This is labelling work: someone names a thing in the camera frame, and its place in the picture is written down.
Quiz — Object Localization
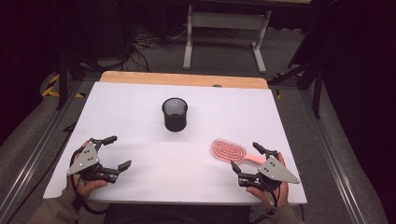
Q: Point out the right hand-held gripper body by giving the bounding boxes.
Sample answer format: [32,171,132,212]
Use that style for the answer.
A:
[237,149,301,191]

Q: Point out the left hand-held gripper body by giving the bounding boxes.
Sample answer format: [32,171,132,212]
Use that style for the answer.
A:
[66,138,121,185]

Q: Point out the pink hairbrush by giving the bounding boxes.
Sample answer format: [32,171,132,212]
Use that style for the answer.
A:
[211,138,269,165]

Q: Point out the black mesh pen cup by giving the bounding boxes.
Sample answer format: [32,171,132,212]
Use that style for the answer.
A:
[161,97,189,133]

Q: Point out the person's right hand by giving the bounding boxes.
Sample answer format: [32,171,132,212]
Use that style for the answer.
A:
[247,152,290,209]

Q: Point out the person's left hand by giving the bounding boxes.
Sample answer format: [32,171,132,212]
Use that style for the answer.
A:
[66,140,108,201]

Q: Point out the white table cover sheet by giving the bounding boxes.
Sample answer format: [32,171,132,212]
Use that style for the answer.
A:
[42,81,308,206]

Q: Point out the person's dark lap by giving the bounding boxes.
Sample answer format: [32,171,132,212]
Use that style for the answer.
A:
[102,203,251,224]

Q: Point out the black tripod stand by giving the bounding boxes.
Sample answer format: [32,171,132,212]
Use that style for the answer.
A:
[55,50,104,111]
[268,59,325,120]

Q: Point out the yellow black hazard tape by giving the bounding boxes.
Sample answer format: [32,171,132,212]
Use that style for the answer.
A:
[41,73,86,99]

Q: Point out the wooden table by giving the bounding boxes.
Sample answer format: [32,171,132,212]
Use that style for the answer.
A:
[99,70,270,91]

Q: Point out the dark curtain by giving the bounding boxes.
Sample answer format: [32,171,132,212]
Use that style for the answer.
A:
[311,0,396,216]
[0,0,64,147]

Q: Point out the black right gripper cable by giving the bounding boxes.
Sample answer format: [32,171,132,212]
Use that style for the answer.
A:
[250,181,281,224]

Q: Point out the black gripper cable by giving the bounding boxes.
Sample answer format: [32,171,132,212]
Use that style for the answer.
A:
[250,181,281,224]
[68,148,110,217]

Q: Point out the aluminium floor rail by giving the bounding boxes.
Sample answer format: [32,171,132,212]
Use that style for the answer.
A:
[0,81,82,220]
[299,90,368,224]

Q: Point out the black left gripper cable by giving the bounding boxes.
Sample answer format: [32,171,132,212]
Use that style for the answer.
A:
[68,148,110,217]

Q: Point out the bunch of black floor cables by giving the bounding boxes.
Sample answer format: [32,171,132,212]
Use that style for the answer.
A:
[122,27,241,73]

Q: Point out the white metal desk frame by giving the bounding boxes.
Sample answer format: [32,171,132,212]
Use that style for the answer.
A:
[182,3,273,75]

